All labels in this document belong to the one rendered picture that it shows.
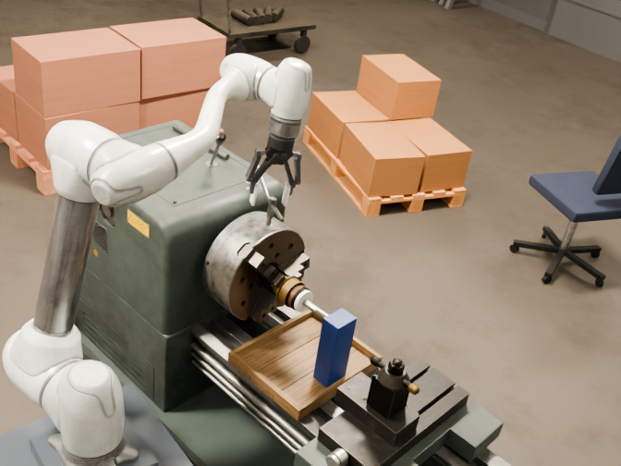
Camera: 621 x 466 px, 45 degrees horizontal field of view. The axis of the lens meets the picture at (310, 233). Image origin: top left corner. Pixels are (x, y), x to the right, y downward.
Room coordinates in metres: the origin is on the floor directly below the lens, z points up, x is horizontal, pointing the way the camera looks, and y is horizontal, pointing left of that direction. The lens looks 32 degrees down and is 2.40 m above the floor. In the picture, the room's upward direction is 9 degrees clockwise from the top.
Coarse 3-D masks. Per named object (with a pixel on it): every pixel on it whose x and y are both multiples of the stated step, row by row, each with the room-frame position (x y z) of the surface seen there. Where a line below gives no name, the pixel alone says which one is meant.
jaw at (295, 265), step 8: (296, 256) 1.90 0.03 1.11; (304, 256) 1.90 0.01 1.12; (272, 264) 1.86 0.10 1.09; (280, 264) 1.85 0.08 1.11; (288, 264) 1.86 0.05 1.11; (296, 264) 1.86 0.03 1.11; (304, 264) 1.89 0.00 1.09; (280, 272) 1.83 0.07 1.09; (288, 272) 1.82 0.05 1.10; (296, 272) 1.83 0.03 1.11
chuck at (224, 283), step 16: (256, 224) 1.85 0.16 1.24; (240, 240) 1.79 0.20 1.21; (256, 240) 1.78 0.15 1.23; (272, 240) 1.82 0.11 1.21; (288, 240) 1.88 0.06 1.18; (224, 256) 1.76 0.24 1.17; (240, 256) 1.75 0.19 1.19; (272, 256) 1.83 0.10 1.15; (288, 256) 1.88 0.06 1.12; (224, 272) 1.74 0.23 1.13; (240, 272) 1.73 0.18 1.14; (256, 272) 1.78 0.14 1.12; (224, 288) 1.72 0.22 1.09; (240, 288) 1.74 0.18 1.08; (256, 288) 1.79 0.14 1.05; (240, 304) 1.74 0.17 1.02
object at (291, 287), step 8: (288, 280) 1.76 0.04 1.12; (296, 280) 1.77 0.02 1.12; (280, 288) 1.74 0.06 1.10; (288, 288) 1.73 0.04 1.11; (296, 288) 1.73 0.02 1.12; (304, 288) 1.74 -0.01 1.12; (280, 296) 1.73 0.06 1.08; (288, 296) 1.72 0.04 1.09; (296, 296) 1.71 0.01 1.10; (288, 304) 1.71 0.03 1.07
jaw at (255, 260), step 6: (246, 246) 1.78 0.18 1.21; (240, 252) 1.76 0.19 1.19; (246, 252) 1.76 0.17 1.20; (252, 252) 1.77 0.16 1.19; (246, 258) 1.75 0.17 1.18; (252, 258) 1.75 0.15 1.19; (258, 258) 1.75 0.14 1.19; (264, 258) 1.75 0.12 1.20; (252, 264) 1.73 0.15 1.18; (258, 264) 1.73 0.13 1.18; (264, 264) 1.75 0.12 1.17; (270, 264) 1.77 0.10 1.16; (258, 270) 1.73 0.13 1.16; (264, 270) 1.75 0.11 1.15; (270, 270) 1.75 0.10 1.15; (276, 270) 1.76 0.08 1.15; (264, 276) 1.74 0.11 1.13; (270, 276) 1.74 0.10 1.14; (276, 276) 1.76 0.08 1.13; (282, 276) 1.75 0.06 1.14; (270, 282) 1.75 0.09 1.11; (276, 282) 1.74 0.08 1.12
